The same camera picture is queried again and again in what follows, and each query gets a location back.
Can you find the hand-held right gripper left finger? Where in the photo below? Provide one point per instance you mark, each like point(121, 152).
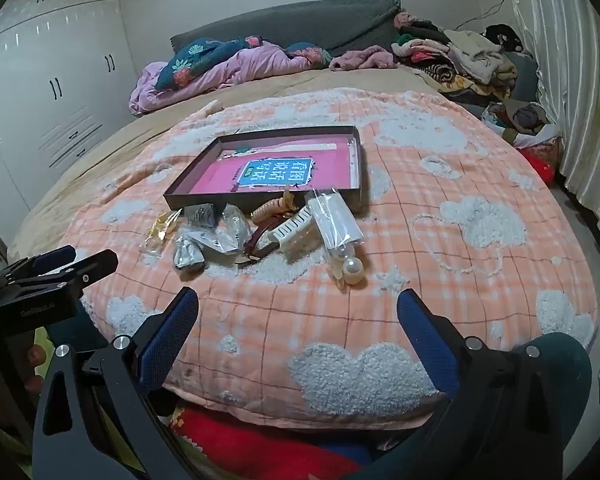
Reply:
point(172, 340)

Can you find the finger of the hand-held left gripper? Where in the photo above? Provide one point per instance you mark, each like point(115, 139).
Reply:
point(87, 267)
point(49, 258)

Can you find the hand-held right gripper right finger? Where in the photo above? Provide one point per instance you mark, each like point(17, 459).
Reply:
point(427, 340)

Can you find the yellow rings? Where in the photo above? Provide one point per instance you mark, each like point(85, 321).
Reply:
point(162, 230)

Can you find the pearl hair clip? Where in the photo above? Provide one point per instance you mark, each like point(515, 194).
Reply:
point(352, 272)

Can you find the shallow dark cardboard box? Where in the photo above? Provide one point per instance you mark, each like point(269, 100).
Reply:
point(179, 195)

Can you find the small clear stud box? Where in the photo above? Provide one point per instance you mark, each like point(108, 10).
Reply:
point(200, 216)

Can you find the long clear plastic bag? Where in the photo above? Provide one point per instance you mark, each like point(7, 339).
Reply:
point(337, 227)

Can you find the person's left hand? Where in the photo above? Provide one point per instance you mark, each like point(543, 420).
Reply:
point(33, 357)

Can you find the tan bed sheet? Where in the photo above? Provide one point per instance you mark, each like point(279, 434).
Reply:
point(104, 155)

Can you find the red printed cloth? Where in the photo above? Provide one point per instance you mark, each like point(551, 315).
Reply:
point(240, 440)

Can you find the peach plaid cloud blanket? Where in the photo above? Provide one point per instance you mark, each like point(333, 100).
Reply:
point(430, 200)

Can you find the white wardrobe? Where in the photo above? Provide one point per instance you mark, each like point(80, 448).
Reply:
point(54, 60)

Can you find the red bag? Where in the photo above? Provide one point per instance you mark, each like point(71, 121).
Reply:
point(542, 157)

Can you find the bag of dark clothes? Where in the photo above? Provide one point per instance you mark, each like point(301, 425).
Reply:
point(522, 117)

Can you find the purple floral quilt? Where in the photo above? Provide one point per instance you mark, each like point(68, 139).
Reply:
point(240, 65)

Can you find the grey cushion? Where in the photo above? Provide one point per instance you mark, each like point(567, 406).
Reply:
point(525, 77)

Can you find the pile of mixed clothes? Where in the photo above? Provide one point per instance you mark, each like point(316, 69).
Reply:
point(460, 60)

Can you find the pink fluffy garment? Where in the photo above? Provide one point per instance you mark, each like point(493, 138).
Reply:
point(362, 57)

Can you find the white striped curtain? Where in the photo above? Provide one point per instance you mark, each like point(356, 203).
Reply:
point(570, 85)

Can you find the black bag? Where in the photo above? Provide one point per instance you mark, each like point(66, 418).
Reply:
point(502, 37)

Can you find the grey padded headboard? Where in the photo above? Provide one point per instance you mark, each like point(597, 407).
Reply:
point(305, 25)

